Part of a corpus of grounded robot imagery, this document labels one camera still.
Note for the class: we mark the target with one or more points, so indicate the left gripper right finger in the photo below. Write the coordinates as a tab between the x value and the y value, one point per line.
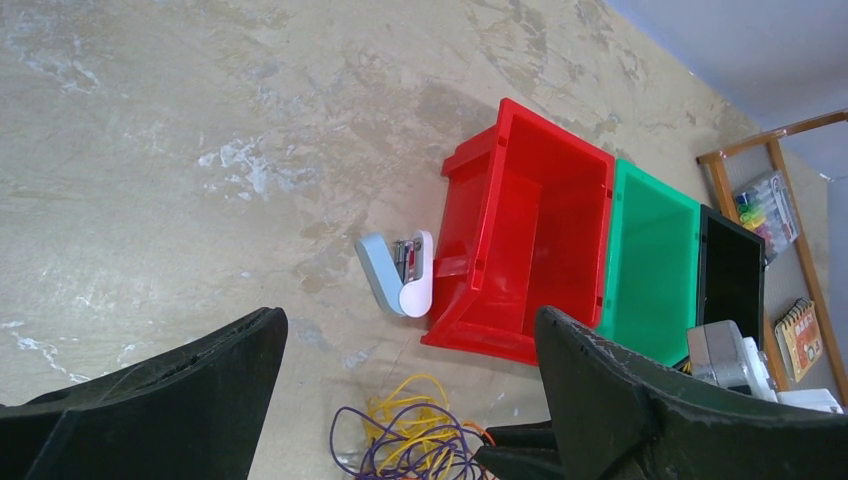
615	414

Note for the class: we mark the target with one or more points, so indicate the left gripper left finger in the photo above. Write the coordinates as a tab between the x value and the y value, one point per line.
194	412

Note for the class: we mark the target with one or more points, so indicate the green plastic bin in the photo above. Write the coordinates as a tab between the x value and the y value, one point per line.
652	266

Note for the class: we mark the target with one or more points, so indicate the black plastic bin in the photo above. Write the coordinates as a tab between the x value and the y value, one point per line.
714	271

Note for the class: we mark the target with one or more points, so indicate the red plastic bin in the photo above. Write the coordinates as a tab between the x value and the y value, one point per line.
525	225

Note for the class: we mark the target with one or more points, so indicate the orange spiral notebook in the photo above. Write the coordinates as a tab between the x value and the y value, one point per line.
799	330

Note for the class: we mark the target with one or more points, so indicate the marker pen pack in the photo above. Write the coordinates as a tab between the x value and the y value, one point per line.
765	208

